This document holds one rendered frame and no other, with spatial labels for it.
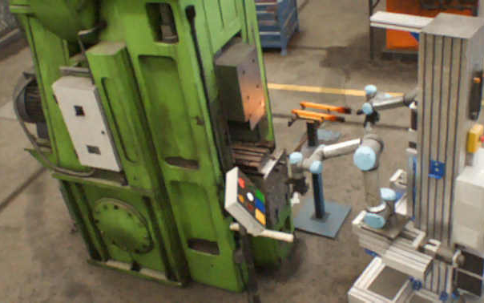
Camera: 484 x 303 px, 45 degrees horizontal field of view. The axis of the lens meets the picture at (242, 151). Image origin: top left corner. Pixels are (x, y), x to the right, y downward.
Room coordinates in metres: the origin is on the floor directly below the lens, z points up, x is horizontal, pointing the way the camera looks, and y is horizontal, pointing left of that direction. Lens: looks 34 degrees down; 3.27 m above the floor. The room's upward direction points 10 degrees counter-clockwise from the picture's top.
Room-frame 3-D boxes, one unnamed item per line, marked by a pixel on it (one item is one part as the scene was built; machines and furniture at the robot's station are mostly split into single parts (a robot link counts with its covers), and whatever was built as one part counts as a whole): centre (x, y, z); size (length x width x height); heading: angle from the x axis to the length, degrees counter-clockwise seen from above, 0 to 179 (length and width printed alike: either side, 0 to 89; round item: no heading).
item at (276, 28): (7.49, -0.41, 0.36); 1.20 x 0.80 x 0.72; 65
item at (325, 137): (3.67, -0.55, 0.75); 0.40 x 0.30 x 0.02; 145
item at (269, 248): (3.44, 0.02, 0.23); 0.55 x 0.37 x 0.47; 59
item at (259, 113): (3.39, 0.04, 1.32); 0.42 x 0.20 x 0.10; 59
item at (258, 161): (3.39, 0.04, 0.96); 0.42 x 0.20 x 0.09; 59
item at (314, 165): (2.76, -0.40, 1.23); 0.11 x 0.11 x 0.08; 53
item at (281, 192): (3.44, 0.02, 0.69); 0.56 x 0.38 x 0.45; 59
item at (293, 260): (3.25, -0.18, 0.01); 0.58 x 0.39 x 0.01; 149
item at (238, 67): (3.42, 0.02, 1.57); 0.42 x 0.39 x 0.40; 59
